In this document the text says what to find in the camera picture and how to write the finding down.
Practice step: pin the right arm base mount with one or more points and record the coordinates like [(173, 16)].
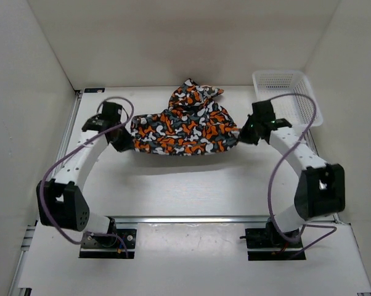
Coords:
[(265, 244)]

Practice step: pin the aluminium frame rail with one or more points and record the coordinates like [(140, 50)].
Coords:
[(188, 219)]

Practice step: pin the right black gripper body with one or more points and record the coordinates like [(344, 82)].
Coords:
[(254, 122)]

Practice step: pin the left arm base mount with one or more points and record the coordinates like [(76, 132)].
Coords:
[(94, 247)]

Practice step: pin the small dark label sticker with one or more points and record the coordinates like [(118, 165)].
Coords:
[(94, 90)]

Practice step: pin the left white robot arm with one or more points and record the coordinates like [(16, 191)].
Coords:
[(60, 192)]

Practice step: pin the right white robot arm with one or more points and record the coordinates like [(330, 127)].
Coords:
[(321, 186)]

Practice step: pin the orange camouflage shorts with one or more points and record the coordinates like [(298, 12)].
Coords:
[(192, 124)]

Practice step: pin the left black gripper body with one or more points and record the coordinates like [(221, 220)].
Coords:
[(117, 124)]

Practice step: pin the white plastic basket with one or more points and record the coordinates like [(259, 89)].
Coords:
[(296, 102)]

